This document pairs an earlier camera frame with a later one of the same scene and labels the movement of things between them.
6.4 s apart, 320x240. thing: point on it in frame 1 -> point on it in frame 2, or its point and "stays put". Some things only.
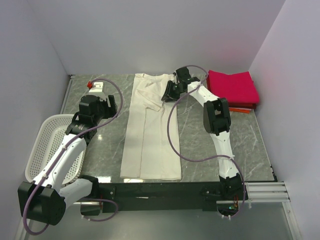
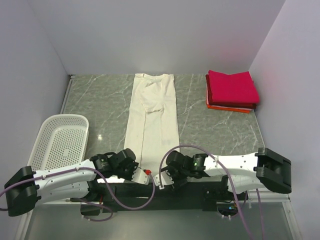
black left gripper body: x=105 y=111 -> x=126 y=172
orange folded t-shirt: x=239 y=110 stays put
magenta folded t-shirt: x=238 y=87 stays put
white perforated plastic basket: x=49 y=131 stays put
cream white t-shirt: x=151 y=148 stays put
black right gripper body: x=173 y=91 -> x=179 y=177
